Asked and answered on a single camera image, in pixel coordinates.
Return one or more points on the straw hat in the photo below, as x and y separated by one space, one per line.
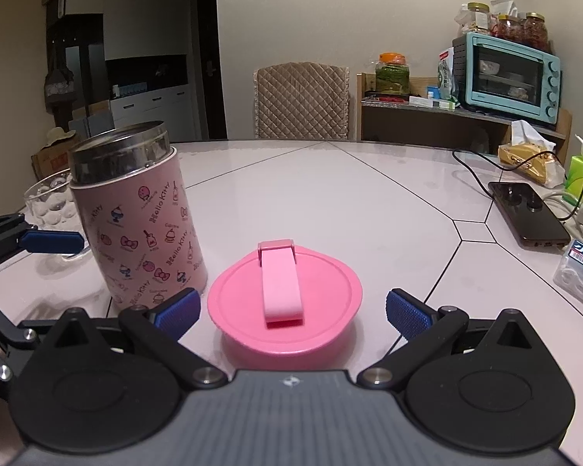
57 135

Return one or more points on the green tissue box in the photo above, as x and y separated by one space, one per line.
574 178

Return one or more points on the white flat box on shelf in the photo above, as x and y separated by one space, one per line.
439 104

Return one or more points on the black phone on table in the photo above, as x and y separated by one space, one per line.
531 221

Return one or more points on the pink bottle cap with strap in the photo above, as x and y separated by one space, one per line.
285 306

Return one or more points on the yellow tissue pack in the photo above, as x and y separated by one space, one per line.
527 151

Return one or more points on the cardboard box on floor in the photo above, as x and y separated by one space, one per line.
48 161

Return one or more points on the white red package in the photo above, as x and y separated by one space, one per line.
447 83

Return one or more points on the clear plastic box blue label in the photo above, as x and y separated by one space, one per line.
569 273

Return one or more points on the teal toaster oven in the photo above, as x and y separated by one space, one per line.
494 74

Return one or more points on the white grey cabinet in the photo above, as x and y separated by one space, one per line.
131 61

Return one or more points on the hanging grey bag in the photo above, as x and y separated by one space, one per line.
59 86

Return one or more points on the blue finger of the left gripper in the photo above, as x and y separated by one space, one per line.
52 242

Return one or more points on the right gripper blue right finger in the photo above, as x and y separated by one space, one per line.
408 315

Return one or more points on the wooden side shelf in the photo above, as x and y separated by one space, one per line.
400 122

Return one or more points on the orange lid pickle jar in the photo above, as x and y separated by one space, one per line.
392 75

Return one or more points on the pink Hello Kitty bottle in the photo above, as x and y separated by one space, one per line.
130 195

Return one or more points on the glass jar beige contents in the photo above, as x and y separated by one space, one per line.
474 17

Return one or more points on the glass jar red contents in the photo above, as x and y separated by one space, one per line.
535 33

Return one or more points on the quilted beige chair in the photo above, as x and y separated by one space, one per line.
301 101

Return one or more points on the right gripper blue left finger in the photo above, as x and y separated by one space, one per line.
178 314

